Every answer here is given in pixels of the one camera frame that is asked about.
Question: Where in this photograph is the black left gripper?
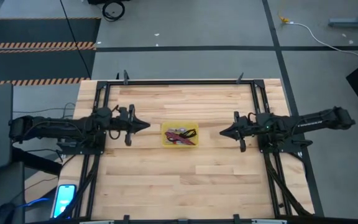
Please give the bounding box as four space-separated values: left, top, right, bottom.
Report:
112 105 151 147

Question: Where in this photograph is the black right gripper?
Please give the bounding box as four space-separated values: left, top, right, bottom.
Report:
219 111 258 153

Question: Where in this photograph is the translucent yellow plastic bin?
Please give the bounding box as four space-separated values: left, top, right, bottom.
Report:
161 121 200 149

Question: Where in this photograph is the red USB-C cable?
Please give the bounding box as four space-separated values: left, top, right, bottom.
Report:
164 131 196 146

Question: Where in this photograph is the black USB-C cable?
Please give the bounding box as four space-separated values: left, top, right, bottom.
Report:
178 128 198 140

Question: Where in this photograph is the smartphone with lit screen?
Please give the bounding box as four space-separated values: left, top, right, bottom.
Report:
52 184 78 219

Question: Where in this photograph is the black hazard striped floor mat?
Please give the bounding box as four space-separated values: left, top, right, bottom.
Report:
0 17 102 88

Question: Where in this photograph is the grey metal table leg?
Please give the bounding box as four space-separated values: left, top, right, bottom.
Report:
328 0 358 29

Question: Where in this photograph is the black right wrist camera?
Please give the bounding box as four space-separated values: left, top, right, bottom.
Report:
239 115 255 126

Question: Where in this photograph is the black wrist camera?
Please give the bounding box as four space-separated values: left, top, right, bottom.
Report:
239 115 255 126
118 106 129 123

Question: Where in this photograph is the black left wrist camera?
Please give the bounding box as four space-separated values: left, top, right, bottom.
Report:
118 106 129 123

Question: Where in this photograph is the black left camera cable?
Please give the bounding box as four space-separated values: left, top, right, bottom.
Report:
108 129 122 141

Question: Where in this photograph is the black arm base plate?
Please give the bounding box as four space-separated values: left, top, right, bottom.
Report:
57 139 107 156
258 136 303 154

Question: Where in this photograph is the black aluminium table frame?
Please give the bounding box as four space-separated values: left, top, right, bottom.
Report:
73 79 315 224

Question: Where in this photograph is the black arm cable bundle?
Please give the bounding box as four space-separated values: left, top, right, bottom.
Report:
264 152 313 217
63 154 101 219

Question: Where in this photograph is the thin black floor cable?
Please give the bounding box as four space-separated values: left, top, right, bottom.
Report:
59 0 92 79

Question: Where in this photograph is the coiled black floor cable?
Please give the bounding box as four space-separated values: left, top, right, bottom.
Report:
101 0 126 22

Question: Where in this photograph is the yellow cable plug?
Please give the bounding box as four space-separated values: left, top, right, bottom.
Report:
277 11 291 24

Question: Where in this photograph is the white floor cable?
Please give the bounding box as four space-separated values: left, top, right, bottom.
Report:
286 21 358 65

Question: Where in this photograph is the blue cable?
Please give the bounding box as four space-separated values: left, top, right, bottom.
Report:
15 197 51 210

